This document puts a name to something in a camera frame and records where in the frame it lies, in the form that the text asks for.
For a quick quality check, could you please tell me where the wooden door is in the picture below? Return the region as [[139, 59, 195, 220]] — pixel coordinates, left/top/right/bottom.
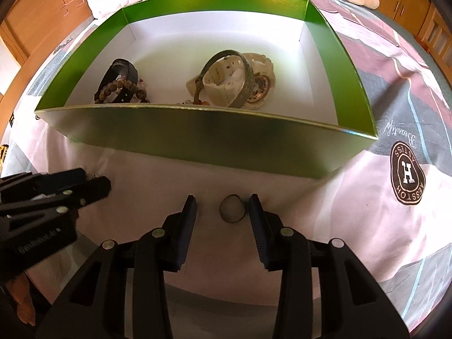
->
[[0, 0, 97, 75]]

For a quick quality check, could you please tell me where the orange red bead bracelet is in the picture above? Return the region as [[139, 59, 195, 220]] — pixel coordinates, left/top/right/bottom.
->
[[177, 97, 211, 107]]

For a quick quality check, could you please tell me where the black fitness band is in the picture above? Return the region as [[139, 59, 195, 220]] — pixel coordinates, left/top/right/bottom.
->
[[101, 58, 139, 104]]

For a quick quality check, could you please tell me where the brown wooden bead bracelet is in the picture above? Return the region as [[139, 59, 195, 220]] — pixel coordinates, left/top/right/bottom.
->
[[94, 78, 147, 104]]

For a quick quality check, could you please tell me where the wooden cabinet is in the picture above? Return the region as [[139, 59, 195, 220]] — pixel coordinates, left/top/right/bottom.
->
[[360, 0, 452, 54]]

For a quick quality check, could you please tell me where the person's left hand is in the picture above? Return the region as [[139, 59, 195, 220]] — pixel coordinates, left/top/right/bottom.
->
[[6, 275, 36, 326]]

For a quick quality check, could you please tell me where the patterned pink grey bed sheet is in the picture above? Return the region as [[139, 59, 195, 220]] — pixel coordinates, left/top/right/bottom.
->
[[0, 0, 452, 331]]

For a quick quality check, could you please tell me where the green cardboard box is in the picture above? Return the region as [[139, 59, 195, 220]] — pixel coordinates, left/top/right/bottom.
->
[[34, 0, 379, 181]]

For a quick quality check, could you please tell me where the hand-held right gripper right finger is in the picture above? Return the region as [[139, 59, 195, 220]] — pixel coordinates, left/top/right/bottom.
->
[[249, 194, 410, 339]]

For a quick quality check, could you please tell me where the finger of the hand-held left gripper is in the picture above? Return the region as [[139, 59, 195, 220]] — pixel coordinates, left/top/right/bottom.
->
[[0, 168, 87, 203], [0, 176, 112, 241]]

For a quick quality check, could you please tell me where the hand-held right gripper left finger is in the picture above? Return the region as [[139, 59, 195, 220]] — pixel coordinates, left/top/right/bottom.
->
[[35, 194, 197, 339]]

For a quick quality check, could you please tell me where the silver bangle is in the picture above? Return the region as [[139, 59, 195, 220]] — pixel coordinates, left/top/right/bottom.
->
[[198, 50, 255, 109]]

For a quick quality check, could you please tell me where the cream white wristwatch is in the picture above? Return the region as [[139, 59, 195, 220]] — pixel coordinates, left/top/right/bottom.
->
[[186, 51, 275, 110]]

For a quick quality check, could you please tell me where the thin dark metal ring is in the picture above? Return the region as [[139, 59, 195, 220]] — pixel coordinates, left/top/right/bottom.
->
[[219, 194, 245, 224]]

